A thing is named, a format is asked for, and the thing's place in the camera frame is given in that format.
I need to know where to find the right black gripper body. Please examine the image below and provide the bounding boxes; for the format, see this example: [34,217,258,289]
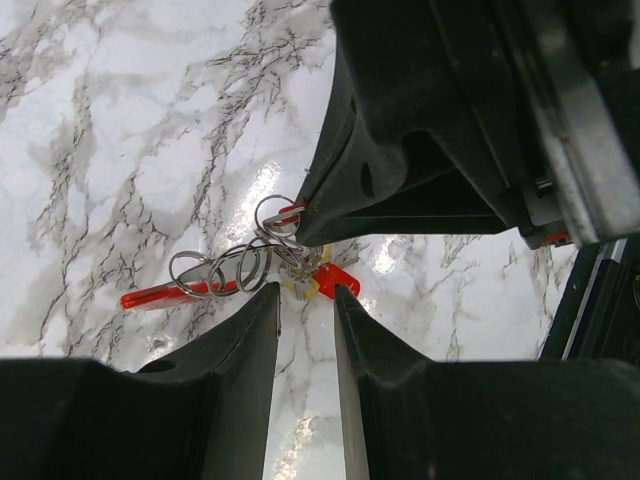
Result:
[499,1,639,246]

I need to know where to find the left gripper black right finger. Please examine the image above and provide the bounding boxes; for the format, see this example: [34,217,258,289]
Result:
[334,286,639,479]

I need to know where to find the metal red key organizer plate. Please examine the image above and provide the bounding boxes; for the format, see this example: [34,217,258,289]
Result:
[120,238,295,311]

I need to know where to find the yellow key tag centre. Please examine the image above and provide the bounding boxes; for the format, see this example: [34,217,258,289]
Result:
[280,245,331,300]

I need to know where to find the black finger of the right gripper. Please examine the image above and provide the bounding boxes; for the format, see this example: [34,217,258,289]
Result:
[299,1,541,210]
[297,168,515,246]

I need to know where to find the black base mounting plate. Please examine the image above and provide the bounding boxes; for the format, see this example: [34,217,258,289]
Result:
[540,236,639,367]

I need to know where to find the large red key tag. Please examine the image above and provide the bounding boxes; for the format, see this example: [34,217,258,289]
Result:
[263,203,307,236]

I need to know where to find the small red key tag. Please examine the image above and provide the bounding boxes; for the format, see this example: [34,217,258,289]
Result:
[311,262,361,300]

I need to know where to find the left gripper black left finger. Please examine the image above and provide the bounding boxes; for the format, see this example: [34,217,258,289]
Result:
[1,284,280,479]

